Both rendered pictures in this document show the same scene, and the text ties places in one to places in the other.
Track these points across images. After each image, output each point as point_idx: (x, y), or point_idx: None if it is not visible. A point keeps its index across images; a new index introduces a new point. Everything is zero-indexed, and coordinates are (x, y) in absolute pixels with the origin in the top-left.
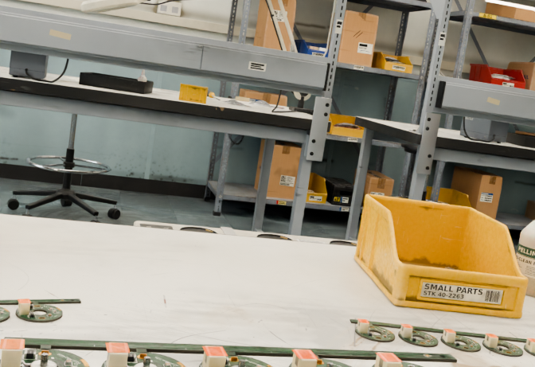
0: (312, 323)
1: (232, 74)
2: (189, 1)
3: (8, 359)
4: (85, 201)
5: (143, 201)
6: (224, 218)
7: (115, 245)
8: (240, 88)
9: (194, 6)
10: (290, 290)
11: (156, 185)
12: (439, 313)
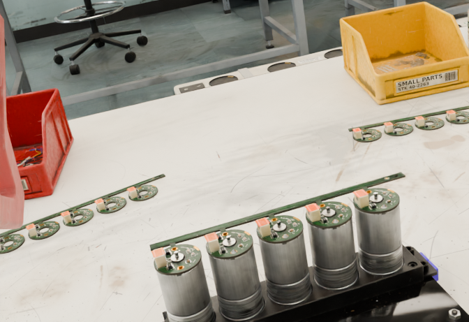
0: (322, 141)
1: None
2: None
3: (160, 261)
4: (114, 37)
5: (162, 21)
6: (235, 13)
7: (169, 118)
8: None
9: None
10: (302, 116)
11: (168, 3)
12: (412, 100)
